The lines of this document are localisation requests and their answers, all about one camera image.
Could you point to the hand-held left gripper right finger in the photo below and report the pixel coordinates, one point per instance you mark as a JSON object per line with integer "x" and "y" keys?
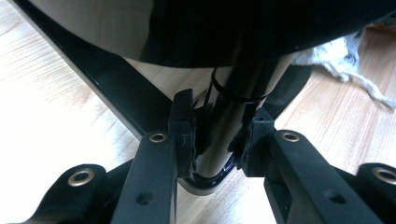
{"x": 299, "y": 180}

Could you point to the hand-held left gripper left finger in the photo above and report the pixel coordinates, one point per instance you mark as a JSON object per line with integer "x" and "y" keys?
{"x": 155, "y": 174}

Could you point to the white patterned cloth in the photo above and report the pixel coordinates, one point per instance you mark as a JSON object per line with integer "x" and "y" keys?
{"x": 330, "y": 59}

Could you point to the black wavy tray stand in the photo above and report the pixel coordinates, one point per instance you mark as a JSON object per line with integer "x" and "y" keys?
{"x": 218, "y": 31}

